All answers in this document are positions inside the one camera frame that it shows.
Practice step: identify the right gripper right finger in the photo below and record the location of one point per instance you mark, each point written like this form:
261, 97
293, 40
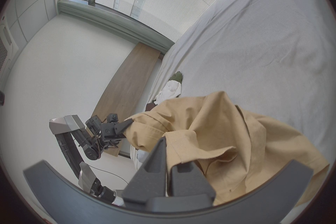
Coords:
191, 186

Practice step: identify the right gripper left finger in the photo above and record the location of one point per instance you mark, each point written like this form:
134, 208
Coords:
147, 181

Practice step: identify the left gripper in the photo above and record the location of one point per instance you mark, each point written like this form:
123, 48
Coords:
109, 133

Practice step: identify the tan shorts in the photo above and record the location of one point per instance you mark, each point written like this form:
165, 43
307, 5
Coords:
223, 125

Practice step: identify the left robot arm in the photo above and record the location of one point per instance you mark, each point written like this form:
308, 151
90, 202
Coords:
90, 150

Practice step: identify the bed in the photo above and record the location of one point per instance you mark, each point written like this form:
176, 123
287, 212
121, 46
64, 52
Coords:
249, 34

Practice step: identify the brown garment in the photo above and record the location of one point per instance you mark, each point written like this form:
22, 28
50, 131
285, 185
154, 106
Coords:
151, 107

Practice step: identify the white garment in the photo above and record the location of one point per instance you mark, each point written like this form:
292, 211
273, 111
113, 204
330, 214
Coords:
170, 90

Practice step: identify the green garment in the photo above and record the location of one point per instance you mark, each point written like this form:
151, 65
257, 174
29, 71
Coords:
176, 77

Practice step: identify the grey-green curtain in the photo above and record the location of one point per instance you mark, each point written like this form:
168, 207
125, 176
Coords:
118, 26

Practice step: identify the white ceiling air vent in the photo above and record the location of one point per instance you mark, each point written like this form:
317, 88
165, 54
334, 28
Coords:
6, 44

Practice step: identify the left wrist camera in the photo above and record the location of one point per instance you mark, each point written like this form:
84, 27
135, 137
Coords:
112, 117

